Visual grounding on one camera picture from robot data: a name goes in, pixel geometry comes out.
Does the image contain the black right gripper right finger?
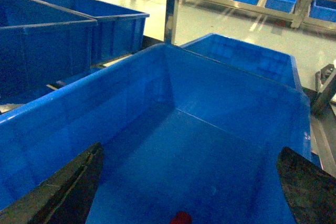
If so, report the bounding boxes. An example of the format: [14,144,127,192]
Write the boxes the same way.
[276,146,335,223]

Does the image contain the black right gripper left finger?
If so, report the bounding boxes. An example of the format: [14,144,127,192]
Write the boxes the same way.
[1,142,104,223]

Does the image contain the red toy block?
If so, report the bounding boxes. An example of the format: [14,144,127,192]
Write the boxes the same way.
[170,211,193,224]

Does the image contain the blue crate upper shelf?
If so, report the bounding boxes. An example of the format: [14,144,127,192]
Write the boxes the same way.
[1,44,310,223]

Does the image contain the blue crate behind front crate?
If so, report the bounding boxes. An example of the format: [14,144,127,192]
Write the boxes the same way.
[181,33,302,91]

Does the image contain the long blue bin upper left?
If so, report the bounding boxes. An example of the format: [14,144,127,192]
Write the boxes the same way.
[1,0,98,99]

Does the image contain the long blue bin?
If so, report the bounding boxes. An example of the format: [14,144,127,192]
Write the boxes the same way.
[40,0,150,65]
[1,0,98,99]

